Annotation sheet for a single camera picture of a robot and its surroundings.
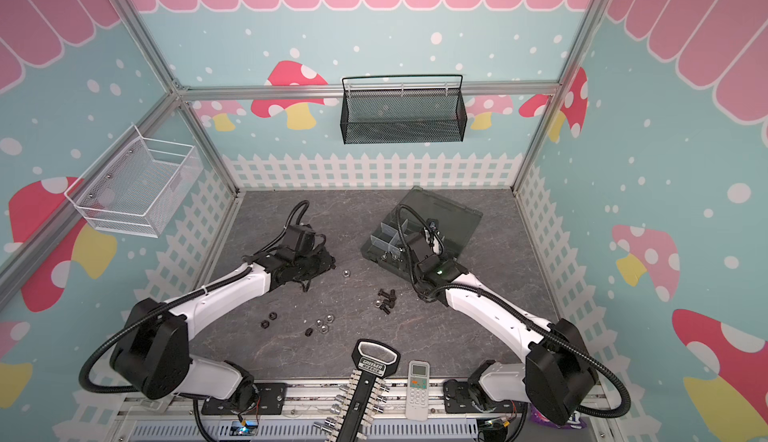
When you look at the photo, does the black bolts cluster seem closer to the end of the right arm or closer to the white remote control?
the white remote control

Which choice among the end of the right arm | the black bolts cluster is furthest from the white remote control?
the end of the right arm

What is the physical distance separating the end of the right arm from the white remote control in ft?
1.01

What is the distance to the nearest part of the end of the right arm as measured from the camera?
0.57m

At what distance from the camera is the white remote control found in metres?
0.74
